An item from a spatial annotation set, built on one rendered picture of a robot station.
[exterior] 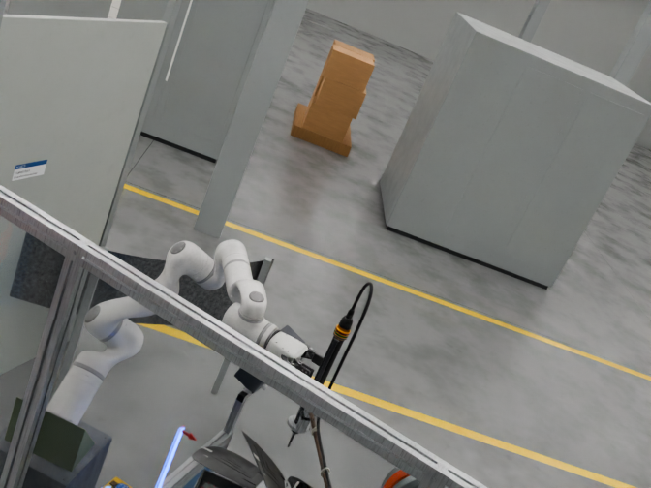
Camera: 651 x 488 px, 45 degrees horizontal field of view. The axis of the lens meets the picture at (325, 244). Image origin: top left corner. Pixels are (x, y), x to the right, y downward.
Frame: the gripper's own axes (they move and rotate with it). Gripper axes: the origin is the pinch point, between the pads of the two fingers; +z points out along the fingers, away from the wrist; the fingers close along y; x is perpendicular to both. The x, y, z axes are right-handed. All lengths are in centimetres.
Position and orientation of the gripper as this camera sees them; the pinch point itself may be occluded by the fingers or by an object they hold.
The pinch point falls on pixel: (315, 366)
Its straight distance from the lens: 236.9
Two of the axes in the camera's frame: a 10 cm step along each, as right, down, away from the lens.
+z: 8.4, 4.8, -2.5
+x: 3.7, -8.5, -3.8
